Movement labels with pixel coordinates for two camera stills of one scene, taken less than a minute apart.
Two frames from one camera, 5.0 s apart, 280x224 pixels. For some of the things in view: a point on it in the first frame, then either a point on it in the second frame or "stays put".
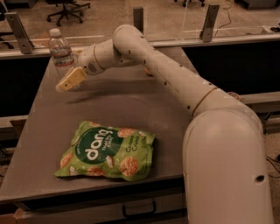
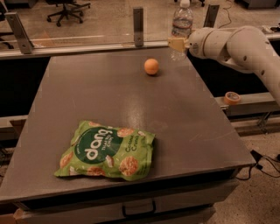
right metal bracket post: [206, 33] stays put
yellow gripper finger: [73, 78] to [178, 43]
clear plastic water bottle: [61, 53] to [181, 27]
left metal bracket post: [24, 42] stays put
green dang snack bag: [102, 150] stays put
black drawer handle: [142, 213] stays put
